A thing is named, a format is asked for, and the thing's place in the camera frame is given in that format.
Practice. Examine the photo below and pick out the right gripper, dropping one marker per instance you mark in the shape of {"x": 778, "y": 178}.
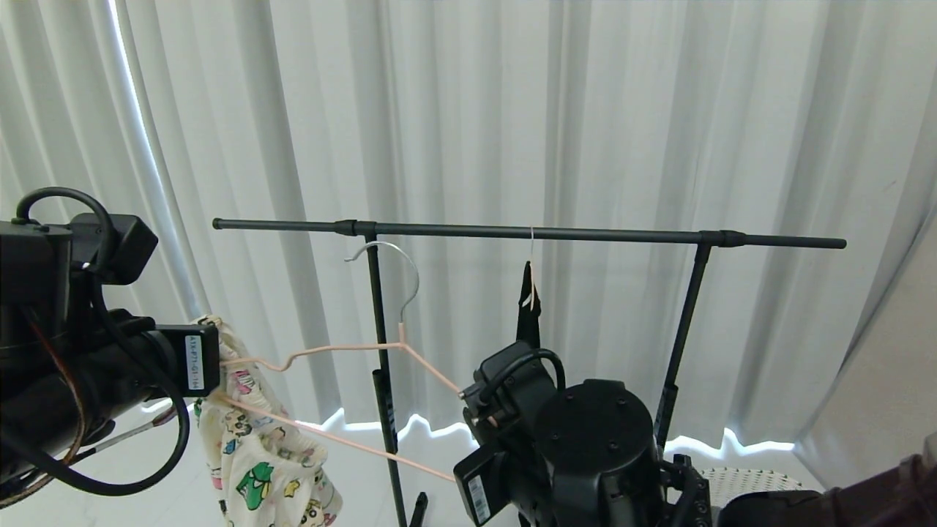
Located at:
{"x": 505, "y": 483}

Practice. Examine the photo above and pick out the black clothes rack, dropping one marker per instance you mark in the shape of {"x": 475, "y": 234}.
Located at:
{"x": 585, "y": 234}

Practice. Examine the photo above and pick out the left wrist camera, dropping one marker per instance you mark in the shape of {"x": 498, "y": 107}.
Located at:
{"x": 117, "y": 249}

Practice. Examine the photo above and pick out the cream printed garment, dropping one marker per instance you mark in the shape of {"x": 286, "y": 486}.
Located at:
{"x": 256, "y": 468}

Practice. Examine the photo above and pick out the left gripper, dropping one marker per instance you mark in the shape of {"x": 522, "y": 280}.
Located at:
{"x": 205, "y": 366}

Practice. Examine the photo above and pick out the black T-shirt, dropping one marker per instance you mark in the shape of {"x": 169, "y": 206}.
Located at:
{"x": 527, "y": 322}

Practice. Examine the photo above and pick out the pink clothes hanger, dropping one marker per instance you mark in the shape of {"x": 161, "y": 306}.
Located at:
{"x": 402, "y": 333}
{"x": 533, "y": 289}

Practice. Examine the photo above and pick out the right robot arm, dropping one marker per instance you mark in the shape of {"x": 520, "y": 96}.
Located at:
{"x": 593, "y": 439}

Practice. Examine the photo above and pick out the white curtain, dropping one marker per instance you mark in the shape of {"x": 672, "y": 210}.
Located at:
{"x": 512, "y": 110}

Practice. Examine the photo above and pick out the white laundry basket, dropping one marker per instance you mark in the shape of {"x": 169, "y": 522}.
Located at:
{"x": 747, "y": 479}

